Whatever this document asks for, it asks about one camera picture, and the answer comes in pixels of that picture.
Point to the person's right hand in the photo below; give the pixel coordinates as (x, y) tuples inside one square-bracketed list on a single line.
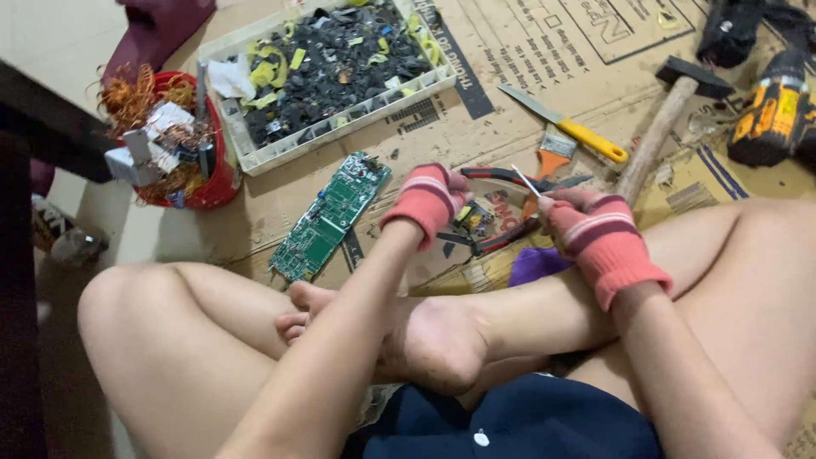
[(596, 239)]

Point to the person's left hand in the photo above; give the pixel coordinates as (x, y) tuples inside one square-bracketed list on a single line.
[(424, 201)]

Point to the person's right fingers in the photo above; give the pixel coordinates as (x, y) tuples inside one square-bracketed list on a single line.
[(562, 203)]

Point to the person's left fingers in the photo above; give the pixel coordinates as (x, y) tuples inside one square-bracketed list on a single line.
[(458, 191)]

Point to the small black yellow transformer part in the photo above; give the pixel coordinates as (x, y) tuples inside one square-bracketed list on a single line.
[(473, 220)]

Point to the thin metal pick tool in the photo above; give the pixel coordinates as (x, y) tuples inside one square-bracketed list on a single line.
[(525, 180)]

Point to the red black pliers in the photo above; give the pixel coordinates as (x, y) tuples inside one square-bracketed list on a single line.
[(503, 177)]

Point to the purple cloth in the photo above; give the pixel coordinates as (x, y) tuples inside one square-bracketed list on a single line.
[(535, 264)]

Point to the green circuit board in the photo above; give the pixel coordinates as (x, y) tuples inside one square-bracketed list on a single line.
[(331, 213)]

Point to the brown cardboard sheet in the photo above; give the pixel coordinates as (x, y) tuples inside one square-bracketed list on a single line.
[(510, 64)]

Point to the person's right leg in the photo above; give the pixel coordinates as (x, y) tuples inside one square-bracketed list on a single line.
[(701, 268)]

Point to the person's leg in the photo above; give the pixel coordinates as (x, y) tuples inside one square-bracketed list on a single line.
[(701, 268), (178, 357)]

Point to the white tray of black scrap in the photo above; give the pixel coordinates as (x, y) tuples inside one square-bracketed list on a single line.
[(331, 70)]

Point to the navy shorts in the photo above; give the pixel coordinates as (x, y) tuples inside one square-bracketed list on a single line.
[(529, 421)]

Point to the red plastic basket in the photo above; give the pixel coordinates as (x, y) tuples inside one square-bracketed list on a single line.
[(220, 182)]

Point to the person's left leg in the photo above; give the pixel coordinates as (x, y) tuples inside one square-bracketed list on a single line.
[(178, 357)]

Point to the white plastic adapter block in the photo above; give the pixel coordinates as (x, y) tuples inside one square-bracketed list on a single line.
[(131, 162)]

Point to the maroon cushion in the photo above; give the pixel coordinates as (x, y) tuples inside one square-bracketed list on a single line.
[(156, 32)]

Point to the worn shoe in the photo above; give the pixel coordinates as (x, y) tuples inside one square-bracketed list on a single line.
[(60, 233)]

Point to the black furniture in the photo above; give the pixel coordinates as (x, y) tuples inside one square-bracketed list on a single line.
[(25, 255)]

